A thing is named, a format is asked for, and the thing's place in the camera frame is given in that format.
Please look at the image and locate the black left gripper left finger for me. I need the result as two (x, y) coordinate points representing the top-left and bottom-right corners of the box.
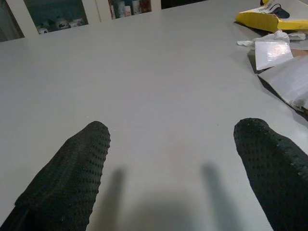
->
(0, 121), (111, 231)

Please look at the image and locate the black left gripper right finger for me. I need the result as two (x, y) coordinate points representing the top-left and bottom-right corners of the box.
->
(233, 117), (308, 231)

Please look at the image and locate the small white box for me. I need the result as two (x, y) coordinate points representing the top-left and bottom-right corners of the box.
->
(254, 39), (294, 71)

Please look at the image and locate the yellow snack package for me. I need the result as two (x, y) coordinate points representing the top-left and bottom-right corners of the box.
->
(235, 0), (308, 32)

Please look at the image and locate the crumpled white tissue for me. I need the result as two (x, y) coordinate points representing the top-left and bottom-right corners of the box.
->
(237, 30), (307, 48)

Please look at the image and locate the white glass door cabinet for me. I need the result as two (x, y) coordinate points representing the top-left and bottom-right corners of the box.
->
(0, 0), (162, 43)

